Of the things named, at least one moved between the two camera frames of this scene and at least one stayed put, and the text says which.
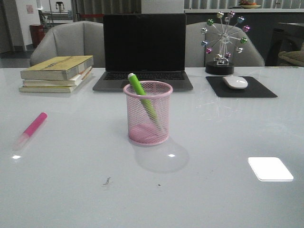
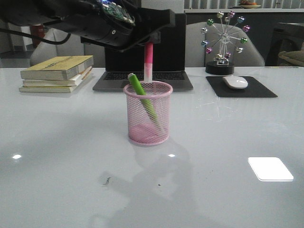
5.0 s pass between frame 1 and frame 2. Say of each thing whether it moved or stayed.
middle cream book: stayed
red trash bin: stayed
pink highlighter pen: moved
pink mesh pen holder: stayed
